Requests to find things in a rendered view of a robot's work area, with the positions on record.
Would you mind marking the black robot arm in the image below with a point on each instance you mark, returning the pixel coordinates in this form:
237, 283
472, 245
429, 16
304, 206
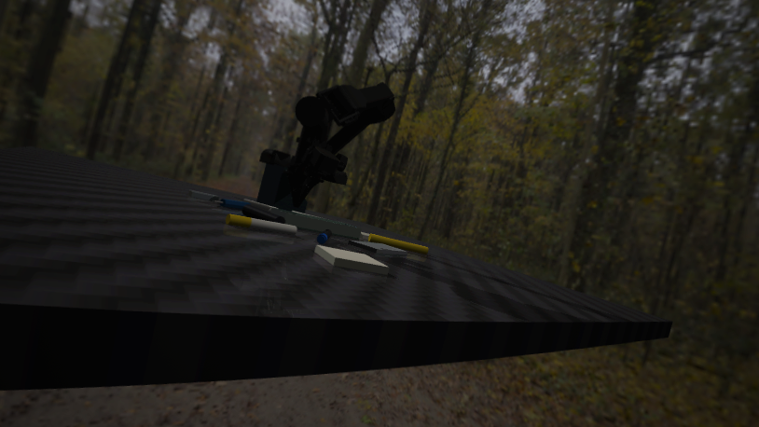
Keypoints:
352, 108

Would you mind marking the grey keyboard with white letter keys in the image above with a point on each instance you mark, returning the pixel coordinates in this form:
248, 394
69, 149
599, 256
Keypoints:
318, 224

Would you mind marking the beige flat slab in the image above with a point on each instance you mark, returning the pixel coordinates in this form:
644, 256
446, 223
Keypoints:
350, 260

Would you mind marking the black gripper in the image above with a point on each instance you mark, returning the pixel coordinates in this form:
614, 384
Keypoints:
302, 178

